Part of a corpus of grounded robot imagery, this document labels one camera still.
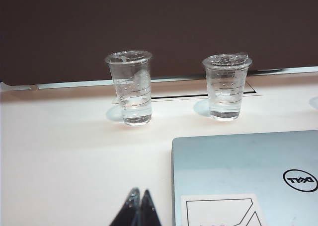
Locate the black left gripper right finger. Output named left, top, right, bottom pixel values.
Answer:
left=135, top=189, right=162, bottom=226

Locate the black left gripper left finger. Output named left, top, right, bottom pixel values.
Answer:
left=109, top=187, right=141, bottom=226

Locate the silver Dell laptop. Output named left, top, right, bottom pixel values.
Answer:
left=171, top=130, right=318, bottom=226

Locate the tall clear plastic cup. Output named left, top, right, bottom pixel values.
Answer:
left=104, top=50, right=154, bottom=127

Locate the short clear plastic cup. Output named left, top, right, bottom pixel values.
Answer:
left=202, top=52, right=253, bottom=122

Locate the desk cable slot cover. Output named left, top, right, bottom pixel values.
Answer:
left=112, top=83, right=259, bottom=105

